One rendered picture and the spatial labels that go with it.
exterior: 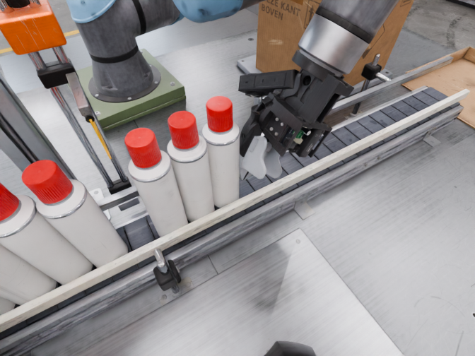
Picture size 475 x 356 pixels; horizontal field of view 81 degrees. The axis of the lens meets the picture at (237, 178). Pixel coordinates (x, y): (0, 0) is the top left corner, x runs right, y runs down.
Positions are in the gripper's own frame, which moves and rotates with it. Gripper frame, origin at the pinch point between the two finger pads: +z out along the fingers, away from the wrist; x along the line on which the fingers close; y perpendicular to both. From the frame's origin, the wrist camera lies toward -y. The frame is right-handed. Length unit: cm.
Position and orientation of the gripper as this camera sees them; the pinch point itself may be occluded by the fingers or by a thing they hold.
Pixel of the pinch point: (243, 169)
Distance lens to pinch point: 47.1
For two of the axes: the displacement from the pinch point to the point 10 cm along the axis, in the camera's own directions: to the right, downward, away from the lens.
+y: 5.1, 6.7, -5.4
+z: -4.3, 7.4, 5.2
